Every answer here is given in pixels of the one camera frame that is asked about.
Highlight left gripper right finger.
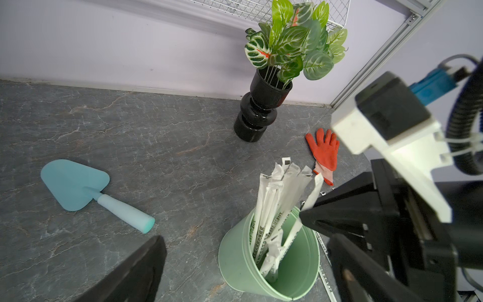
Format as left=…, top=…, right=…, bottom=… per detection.
left=327, top=234, right=422, bottom=301

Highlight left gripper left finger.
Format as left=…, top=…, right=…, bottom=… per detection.
left=76, top=235, right=167, bottom=302

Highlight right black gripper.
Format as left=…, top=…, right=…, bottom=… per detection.
left=300, top=159, right=482, bottom=301

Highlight green cylindrical storage cup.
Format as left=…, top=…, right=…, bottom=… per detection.
left=218, top=208, right=320, bottom=301

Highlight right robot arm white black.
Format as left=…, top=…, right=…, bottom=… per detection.
left=300, top=60, right=482, bottom=301

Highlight bundle of wrapped white straws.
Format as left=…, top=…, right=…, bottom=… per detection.
left=249, top=157, right=324, bottom=283

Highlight red work glove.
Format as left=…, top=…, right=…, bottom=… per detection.
left=305, top=128, right=340, bottom=186

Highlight teal garden trowel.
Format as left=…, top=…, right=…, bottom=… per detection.
left=40, top=159, right=155, bottom=234

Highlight black vase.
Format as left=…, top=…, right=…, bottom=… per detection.
left=234, top=67, right=293, bottom=142

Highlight green artificial plant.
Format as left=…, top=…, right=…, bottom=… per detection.
left=244, top=1, right=348, bottom=89

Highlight aluminium frame struts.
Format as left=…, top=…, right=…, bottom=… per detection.
left=330, top=0, right=445, bottom=109

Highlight white wire wall shelf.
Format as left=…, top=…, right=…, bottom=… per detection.
left=191, top=0, right=351, bottom=31

